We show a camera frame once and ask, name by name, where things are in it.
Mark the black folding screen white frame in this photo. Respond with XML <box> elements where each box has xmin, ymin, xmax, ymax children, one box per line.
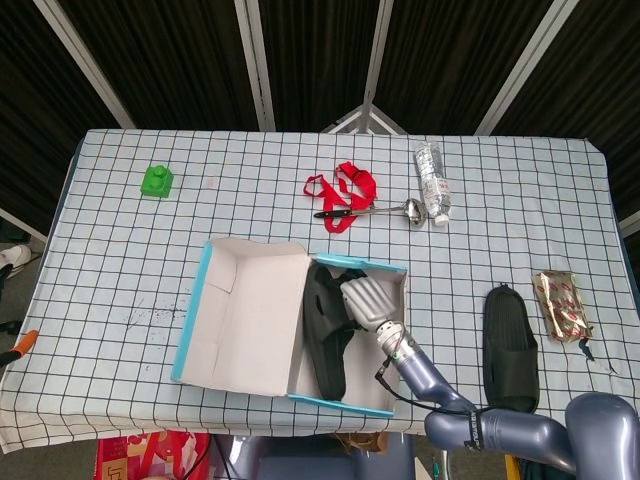
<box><xmin>0</xmin><ymin>0</ymin><xmax>640</xmax><ymax>236</ymax></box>

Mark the metal ladle black handle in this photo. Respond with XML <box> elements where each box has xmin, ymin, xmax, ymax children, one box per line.
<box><xmin>313</xmin><ymin>197</ymin><xmax>427</xmax><ymax>230</ymax></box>

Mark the red fabric strap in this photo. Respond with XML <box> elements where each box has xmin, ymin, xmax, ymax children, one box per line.
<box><xmin>302</xmin><ymin>161</ymin><xmax>379</xmax><ymax>235</ymax></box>

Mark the white black checkered tablecloth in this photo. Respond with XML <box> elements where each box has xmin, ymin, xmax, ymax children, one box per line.
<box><xmin>0</xmin><ymin>128</ymin><xmax>632</xmax><ymax>454</ymax></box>

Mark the white metal triangular frame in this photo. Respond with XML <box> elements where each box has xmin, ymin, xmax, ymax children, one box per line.
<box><xmin>322</xmin><ymin>104</ymin><xmax>409</xmax><ymax>135</ymax></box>

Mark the light blue cardboard shoe box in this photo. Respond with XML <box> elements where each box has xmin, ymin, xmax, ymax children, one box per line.
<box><xmin>171</xmin><ymin>236</ymin><xmax>410</xmax><ymax>419</ymax></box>

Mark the white shoe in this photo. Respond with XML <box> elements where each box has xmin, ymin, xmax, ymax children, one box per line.
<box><xmin>0</xmin><ymin>243</ymin><xmax>32</xmax><ymax>275</ymax></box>

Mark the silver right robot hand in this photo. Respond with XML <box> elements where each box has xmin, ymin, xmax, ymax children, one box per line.
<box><xmin>339</xmin><ymin>269</ymin><xmax>402</xmax><ymax>334</ymax></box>

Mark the clear plastic water bottle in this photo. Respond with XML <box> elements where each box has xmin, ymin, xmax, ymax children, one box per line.
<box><xmin>413</xmin><ymin>140</ymin><xmax>454</xmax><ymax>226</ymax></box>

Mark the crumpled foil snack packet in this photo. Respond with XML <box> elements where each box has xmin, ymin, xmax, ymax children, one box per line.
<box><xmin>530</xmin><ymin>270</ymin><xmax>595</xmax><ymax>344</ymax></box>

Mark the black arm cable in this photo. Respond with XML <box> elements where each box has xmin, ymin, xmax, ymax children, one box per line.
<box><xmin>374</xmin><ymin>344</ymin><xmax>481</xmax><ymax>416</ymax></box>

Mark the red plastic snack bag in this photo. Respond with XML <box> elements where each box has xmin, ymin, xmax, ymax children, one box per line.
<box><xmin>94</xmin><ymin>430</ymin><xmax>214</xmax><ymax>480</ymax></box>

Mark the green toy building block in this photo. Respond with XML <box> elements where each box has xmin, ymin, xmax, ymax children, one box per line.
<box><xmin>140</xmin><ymin>164</ymin><xmax>174</xmax><ymax>201</ymax></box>

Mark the black rubber slipper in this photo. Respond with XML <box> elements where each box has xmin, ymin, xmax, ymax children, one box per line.
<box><xmin>302</xmin><ymin>263</ymin><xmax>369</xmax><ymax>402</ymax></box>
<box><xmin>481</xmin><ymin>282</ymin><xmax>540</xmax><ymax>414</ymax></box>

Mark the orange handled black tool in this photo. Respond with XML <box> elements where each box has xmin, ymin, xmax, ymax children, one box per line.
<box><xmin>0</xmin><ymin>329</ymin><xmax>40</xmax><ymax>369</ymax></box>

